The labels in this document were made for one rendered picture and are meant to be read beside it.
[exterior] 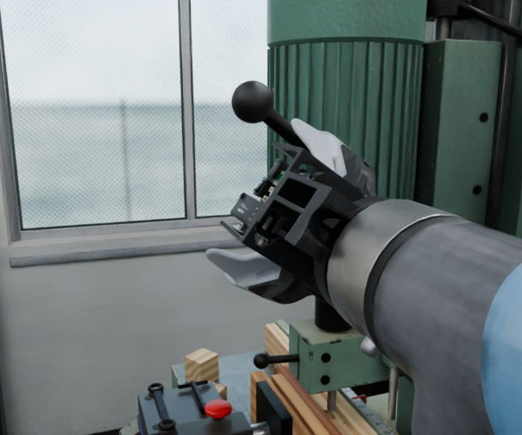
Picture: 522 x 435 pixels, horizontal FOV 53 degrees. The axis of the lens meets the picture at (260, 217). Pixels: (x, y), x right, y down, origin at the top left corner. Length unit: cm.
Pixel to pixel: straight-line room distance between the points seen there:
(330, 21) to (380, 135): 12
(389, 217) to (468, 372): 9
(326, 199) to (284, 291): 12
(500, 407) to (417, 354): 4
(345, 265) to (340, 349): 42
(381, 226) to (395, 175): 34
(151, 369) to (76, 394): 28
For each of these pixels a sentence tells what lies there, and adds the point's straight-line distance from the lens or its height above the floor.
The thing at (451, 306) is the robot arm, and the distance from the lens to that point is 20.
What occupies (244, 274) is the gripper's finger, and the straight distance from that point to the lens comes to 43.
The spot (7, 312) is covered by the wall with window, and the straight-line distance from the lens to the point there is 206.
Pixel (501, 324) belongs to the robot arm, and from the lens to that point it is 19.
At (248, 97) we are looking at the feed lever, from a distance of 43.
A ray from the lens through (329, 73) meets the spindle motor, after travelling 56.
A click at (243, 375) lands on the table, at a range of 93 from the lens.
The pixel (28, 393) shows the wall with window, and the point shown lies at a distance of 218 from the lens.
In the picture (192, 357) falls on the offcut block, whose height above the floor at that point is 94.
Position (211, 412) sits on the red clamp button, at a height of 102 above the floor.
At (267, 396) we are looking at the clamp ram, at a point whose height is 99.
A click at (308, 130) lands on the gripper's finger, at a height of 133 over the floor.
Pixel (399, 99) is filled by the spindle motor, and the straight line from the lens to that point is 58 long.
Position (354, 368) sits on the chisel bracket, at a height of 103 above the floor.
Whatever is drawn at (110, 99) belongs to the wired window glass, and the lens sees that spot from 197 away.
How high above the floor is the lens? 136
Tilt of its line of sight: 13 degrees down
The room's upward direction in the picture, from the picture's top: straight up
